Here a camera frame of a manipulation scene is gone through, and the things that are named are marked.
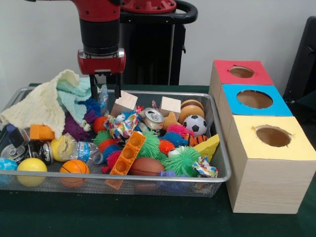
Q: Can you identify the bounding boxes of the orange plastic block with holes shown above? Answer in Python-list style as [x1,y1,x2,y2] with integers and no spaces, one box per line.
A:
[109,130,147,176]

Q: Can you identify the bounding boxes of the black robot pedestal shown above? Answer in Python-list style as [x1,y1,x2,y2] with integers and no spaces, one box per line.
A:
[119,0,198,86]

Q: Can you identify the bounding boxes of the black monitor on stand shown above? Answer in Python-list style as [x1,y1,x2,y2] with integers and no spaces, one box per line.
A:
[283,16,316,104]

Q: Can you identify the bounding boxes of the large wooden block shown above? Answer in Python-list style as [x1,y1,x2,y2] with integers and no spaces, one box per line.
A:
[110,90,138,117]

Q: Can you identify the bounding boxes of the wooden box with three holes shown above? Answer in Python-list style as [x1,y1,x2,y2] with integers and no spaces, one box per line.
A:
[208,59,316,214]

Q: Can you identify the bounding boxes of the silver mesh bin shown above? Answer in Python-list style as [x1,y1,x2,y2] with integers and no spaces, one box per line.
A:
[0,86,233,198]

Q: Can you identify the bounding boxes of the clear water bottle blue label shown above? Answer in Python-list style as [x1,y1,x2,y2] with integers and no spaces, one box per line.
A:
[58,134,104,165]

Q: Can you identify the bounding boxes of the purple spiky toy with eyes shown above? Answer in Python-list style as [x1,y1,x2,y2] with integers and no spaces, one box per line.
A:
[63,107,100,142]

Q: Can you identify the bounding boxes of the small wooden block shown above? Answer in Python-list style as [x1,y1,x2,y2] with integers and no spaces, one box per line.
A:
[159,96,182,118]

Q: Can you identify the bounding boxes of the yellow ball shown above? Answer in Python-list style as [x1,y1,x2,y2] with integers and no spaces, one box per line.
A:
[16,158,48,187]

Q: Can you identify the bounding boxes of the small orange basketball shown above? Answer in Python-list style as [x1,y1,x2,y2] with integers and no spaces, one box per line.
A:
[59,159,90,188]

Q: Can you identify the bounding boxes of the green spiky ball with eyes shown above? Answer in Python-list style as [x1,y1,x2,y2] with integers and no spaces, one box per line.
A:
[161,147,202,178]

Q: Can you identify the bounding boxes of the toy hamburger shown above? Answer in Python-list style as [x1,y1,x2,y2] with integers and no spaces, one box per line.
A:
[178,99,205,125]

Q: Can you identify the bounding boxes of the dark green tablecloth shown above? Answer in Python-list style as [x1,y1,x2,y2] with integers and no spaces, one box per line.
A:
[0,83,316,237]

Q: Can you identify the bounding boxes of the crushed silver can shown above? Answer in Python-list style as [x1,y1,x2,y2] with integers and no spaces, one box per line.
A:
[144,108,165,130]

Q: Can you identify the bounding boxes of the cream waffle cloth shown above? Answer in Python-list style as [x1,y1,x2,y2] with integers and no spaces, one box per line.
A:
[0,69,81,140]

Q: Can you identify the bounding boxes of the small soccer ball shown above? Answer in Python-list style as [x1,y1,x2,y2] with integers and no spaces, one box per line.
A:
[182,115,208,137]

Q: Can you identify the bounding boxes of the light blue waffle cloth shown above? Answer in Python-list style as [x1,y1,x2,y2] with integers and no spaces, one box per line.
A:
[56,78,96,124]

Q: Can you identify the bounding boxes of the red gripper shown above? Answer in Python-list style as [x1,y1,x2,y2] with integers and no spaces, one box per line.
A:
[78,48,126,99]

